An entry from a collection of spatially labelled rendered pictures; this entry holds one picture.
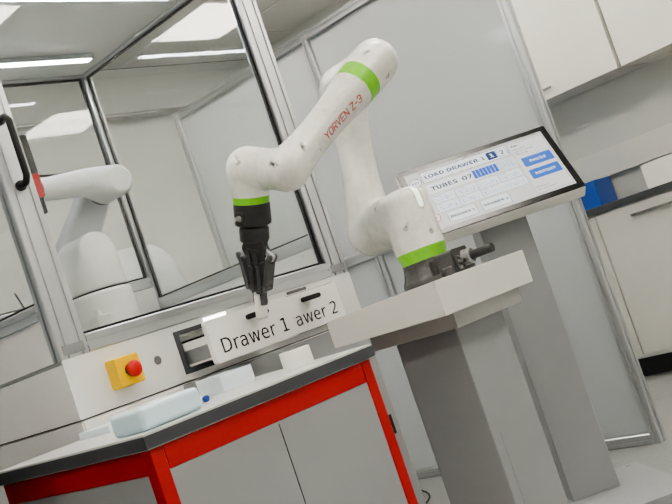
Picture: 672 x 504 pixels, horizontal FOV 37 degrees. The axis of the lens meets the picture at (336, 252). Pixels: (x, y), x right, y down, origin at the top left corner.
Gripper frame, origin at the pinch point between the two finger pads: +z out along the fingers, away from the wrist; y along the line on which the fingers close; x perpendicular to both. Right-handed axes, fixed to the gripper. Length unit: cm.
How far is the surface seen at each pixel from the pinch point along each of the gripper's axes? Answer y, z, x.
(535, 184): 18, -16, 104
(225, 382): 16.5, 9.4, -28.3
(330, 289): -15.6, 7.1, 43.0
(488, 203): 9, -12, 92
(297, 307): -14.9, 8.9, 28.0
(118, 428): 34, 3, -70
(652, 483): 55, 75, 104
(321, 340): -12.8, 20.1, 34.5
